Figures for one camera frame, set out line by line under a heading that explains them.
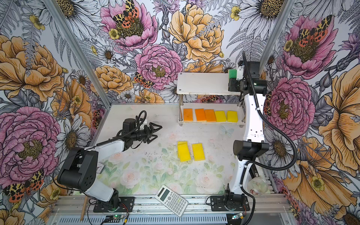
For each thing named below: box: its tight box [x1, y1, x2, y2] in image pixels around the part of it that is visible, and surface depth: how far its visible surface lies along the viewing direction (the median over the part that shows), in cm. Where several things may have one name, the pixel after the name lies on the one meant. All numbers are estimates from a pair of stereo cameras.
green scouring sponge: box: [228, 68, 238, 79], surface depth 79 cm
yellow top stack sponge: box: [177, 140, 192, 163], surface depth 93 cm
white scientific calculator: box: [154, 184, 189, 218], surface depth 76 cm
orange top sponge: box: [204, 109, 217, 123], surface depth 105 cm
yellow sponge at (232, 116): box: [226, 110, 239, 123], surface depth 105 cm
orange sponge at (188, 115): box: [183, 108, 194, 122], surface depth 105 cm
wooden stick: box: [80, 195, 89, 221], surface depth 74 cm
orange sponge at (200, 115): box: [195, 108, 208, 123], surface depth 106 cm
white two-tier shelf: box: [176, 72, 246, 128], surface depth 111 cm
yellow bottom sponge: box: [191, 142, 206, 162], surface depth 96 cm
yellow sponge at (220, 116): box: [214, 110, 227, 122], surface depth 107 cm
